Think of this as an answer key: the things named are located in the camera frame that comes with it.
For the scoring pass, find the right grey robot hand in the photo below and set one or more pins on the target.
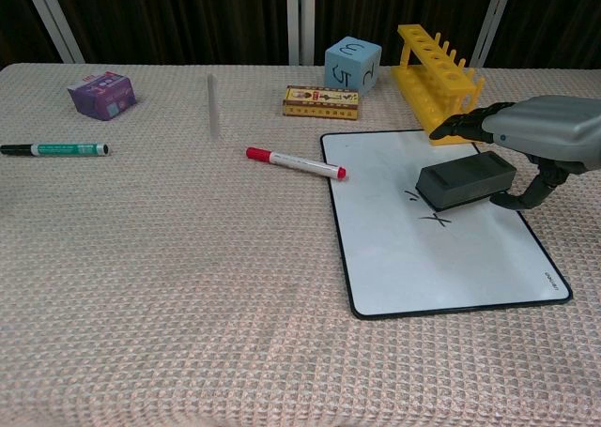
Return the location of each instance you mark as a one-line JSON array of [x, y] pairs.
[[540, 126]]

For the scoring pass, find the dark grey whiteboard eraser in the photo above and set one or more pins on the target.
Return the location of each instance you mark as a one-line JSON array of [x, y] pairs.
[[465, 178]]

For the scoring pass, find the red marker pen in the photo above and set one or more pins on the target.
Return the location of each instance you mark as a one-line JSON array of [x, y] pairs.
[[300, 163]]

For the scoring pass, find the yellow test tube rack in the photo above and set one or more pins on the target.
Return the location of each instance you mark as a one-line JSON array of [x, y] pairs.
[[436, 84]]

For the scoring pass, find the light blue foam cube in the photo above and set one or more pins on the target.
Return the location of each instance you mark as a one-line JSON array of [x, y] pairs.
[[352, 68]]

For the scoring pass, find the yellow printed card box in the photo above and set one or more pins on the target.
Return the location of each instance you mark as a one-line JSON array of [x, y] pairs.
[[323, 102]]

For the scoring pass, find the dark curtain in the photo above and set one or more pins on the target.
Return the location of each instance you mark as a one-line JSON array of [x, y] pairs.
[[188, 14]]

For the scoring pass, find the beige waffle tablecloth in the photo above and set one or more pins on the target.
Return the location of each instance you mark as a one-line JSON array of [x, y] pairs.
[[188, 267]]

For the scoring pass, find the purple printed box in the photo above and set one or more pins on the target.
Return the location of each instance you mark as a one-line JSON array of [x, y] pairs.
[[102, 94]]

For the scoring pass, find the green and black marker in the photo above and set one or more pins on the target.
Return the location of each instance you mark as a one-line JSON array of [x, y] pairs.
[[61, 149]]

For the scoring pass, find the white metal frame post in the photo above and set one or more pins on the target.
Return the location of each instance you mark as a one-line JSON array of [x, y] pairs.
[[300, 19], [493, 19], [54, 19]]

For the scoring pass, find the white whiteboard with black frame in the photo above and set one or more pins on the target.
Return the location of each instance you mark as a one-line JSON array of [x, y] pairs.
[[422, 239]]

